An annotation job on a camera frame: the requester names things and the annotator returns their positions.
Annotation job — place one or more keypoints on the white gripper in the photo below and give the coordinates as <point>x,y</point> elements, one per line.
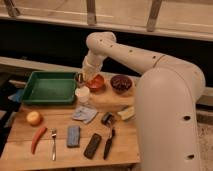
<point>91,66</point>

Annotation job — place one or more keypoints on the white plastic cup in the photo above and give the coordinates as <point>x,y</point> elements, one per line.
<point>82,94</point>

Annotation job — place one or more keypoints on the small metal cup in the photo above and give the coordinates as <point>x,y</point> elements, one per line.
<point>79,79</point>

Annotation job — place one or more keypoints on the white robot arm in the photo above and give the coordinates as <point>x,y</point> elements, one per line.
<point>165,102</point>

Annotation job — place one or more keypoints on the green plastic tray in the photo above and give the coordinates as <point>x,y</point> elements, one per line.
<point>49,88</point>

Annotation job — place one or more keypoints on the orange bowl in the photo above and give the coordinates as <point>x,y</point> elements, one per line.
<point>96,83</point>

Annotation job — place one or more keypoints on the light blue cloth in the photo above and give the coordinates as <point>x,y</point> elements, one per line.
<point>84,114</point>

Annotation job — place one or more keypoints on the dark red bowl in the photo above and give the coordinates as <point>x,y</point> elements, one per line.
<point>120,83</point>

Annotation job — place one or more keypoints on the black binder clip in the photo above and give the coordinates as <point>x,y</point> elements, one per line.
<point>107,119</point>

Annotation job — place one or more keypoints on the blue sponge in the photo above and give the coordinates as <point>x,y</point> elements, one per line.
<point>73,136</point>

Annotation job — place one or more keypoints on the metal fork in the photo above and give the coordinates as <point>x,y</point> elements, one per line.
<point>54,134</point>

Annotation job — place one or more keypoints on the black remote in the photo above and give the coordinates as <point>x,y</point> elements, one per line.
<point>92,146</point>

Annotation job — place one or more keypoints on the blue object at table edge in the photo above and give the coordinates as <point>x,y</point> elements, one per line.
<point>17,96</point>

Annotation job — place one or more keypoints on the orange carrot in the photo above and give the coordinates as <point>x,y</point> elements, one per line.
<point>39,133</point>

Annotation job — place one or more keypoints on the black handled utensil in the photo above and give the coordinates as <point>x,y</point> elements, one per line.
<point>108,144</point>

